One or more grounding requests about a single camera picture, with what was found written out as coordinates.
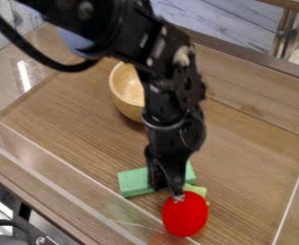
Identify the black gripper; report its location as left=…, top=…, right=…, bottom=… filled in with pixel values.
left=142, top=111, right=207, bottom=202

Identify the green rectangular block stick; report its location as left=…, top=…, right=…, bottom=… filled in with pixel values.
left=118, top=161, right=197, bottom=201

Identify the red felt strawberry toy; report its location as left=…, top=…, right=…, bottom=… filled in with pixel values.
left=162, top=184, right=210, bottom=237

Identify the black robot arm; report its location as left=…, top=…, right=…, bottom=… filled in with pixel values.
left=16, top=0, right=206, bottom=201

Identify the wooden brown bowl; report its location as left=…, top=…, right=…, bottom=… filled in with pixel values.
left=109, top=62, right=145, bottom=123

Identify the black table leg clamp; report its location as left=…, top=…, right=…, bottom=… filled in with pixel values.
left=0, top=210, right=59, bottom=245

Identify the black cable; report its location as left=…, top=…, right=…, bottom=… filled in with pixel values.
left=0, top=3, right=100, bottom=73

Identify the metal chair frame background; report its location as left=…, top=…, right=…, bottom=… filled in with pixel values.
left=272, top=10, right=299, bottom=60

